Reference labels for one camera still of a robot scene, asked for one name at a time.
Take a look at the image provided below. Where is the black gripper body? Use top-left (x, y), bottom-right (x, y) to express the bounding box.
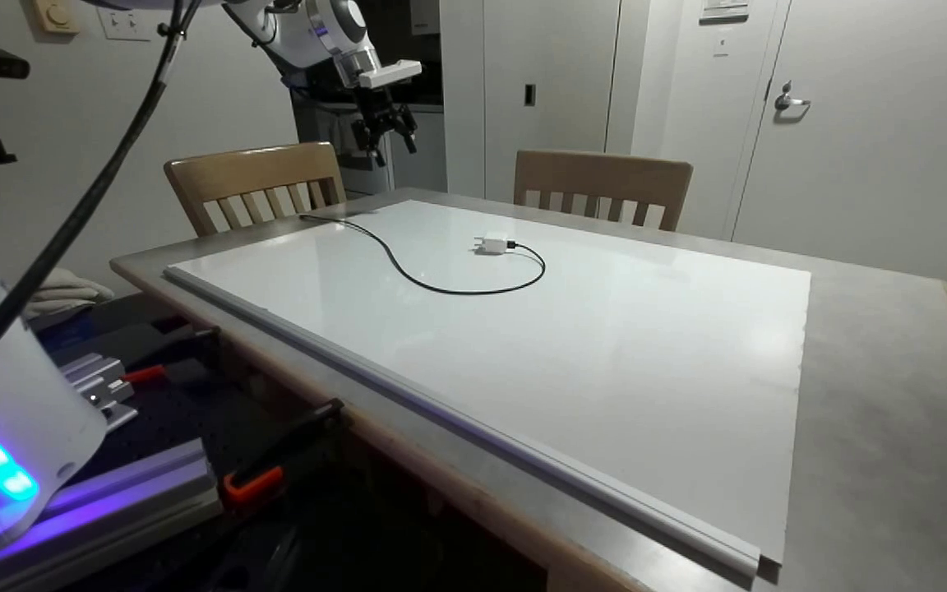
top-left (344, 81), bottom-right (409, 130)

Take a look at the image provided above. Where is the black charger cable white plug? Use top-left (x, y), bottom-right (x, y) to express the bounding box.
top-left (300, 207), bottom-right (552, 298)

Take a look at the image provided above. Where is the white kitchen appliance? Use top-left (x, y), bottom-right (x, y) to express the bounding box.
top-left (313, 102), bottom-right (394, 200)

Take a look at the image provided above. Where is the wooden slat-back chair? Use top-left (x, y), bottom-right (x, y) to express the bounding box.
top-left (160, 138), bottom-right (347, 241)
top-left (508, 148), bottom-right (696, 233)

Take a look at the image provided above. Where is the beige round thermostat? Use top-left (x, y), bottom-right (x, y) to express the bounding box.
top-left (19, 0), bottom-right (84, 45)

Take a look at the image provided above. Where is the crumpled beige cloth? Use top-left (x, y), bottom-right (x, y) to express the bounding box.
top-left (5, 267), bottom-right (120, 325)

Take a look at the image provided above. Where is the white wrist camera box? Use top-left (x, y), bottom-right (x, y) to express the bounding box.
top-left (353, 55), bottom-right (427, 91)

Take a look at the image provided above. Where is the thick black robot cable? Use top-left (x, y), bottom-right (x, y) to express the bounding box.
top-left (0, 0), bottom-right (196, 387)

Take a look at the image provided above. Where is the red-handled bar clamp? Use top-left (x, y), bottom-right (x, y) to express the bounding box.
top-left (120, 323), bottom-right (224, 396)

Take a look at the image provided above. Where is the wall sign plate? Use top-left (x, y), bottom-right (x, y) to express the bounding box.
top-left (696, 0), bottom-right (753, 26)

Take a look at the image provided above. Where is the white whiteboard with metal rail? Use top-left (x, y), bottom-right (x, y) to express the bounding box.
top-left (160, 193), bottom-right (814, 586)

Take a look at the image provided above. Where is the orange-handled bar clamp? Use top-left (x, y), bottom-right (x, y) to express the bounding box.
top-left (217, 396), bottom-right (347, 514)

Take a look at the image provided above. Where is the silver metal bracket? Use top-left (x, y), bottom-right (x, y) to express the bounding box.
top-left (57, 347), bottom-right (142, 437)

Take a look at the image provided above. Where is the silver lever door handle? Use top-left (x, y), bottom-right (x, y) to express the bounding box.
top-left (769, 79), bottom-right (814, 126)

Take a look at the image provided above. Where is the aluminium extrusion rail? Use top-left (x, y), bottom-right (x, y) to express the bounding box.
top-left (0, 434), bottom-right (224, 592)

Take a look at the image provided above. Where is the white door with lever handle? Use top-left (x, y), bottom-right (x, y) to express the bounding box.
top-left (730, 0), bottom-right (947, 283)

